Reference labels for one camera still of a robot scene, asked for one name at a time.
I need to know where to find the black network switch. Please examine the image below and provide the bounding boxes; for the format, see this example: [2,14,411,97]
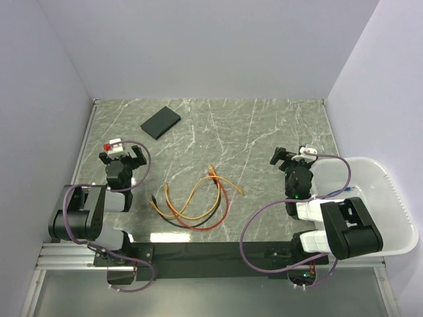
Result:
[141,106,181,140]

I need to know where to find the yellow ethernet cable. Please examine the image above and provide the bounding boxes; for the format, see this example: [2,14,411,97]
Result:
[163,176,244,221]

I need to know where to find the red ethernet cable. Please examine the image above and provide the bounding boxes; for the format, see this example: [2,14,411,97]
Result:
[171,176,230,231]

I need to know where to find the black ethernet cable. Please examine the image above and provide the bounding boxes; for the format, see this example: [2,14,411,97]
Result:
[151,178,221,229]

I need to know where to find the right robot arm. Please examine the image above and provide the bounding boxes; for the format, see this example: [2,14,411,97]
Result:
[270,145,383,264]

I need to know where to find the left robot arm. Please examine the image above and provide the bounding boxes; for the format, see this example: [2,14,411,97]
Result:
[48,139,151,265]

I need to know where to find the white plastic bin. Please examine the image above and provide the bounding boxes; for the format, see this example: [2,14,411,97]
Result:
[311,157,419,258]

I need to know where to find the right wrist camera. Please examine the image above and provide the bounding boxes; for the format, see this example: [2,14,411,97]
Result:
[298,145,318,162]

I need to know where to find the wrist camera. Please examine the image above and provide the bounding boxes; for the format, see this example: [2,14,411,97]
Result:
[103,138,129,159]
[298,145,318,162]

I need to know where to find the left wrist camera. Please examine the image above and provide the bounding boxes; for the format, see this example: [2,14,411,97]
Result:
[103,138,129,159]

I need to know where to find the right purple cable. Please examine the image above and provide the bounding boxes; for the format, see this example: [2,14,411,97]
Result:
[239,151,353,289]

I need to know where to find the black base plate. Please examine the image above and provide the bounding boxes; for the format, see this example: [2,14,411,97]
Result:
[93,241,330,285]

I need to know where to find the aluminium rail frame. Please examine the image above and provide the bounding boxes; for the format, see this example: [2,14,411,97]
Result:
[22,98,400,316]

